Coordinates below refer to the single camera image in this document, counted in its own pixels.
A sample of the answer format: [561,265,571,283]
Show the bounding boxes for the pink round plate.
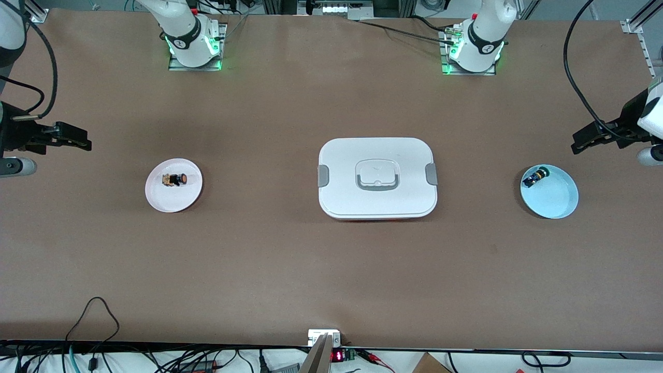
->
[145,158,204,213]

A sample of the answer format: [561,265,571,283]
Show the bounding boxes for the black cable to arm base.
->
[356,16,459,46]

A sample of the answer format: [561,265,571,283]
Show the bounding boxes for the white lidded box, grey latches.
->
[317,137,439,222]

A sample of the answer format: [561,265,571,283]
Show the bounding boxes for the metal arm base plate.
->
[168,23,228,72]
[440,28,499,77]

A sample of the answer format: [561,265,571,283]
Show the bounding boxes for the green and blue push-button switch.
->
[522,167,550,188]

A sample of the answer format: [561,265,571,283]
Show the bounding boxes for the red clip leads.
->
[357,350,395,373]

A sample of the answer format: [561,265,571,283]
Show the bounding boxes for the thin black looped cable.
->
[65,297,121,345]

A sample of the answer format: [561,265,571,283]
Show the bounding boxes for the brown cardboard piece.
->
[412,352,452,373]

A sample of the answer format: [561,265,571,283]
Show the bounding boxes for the aluminium profile rail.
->
[621,0,663,83]
[23,0,50,24]

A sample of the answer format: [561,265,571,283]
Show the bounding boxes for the grey metal bar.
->
[299,334,333,373]

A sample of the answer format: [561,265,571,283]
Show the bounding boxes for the black coiled cable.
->
[521,351,572,367]

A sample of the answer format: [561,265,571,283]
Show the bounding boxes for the white mounting block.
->
[308,329,342,347]

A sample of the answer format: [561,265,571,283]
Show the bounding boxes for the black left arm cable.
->
[564,0,648,143]

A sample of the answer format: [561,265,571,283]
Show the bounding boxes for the light blue round plate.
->
[520,164,579,220]

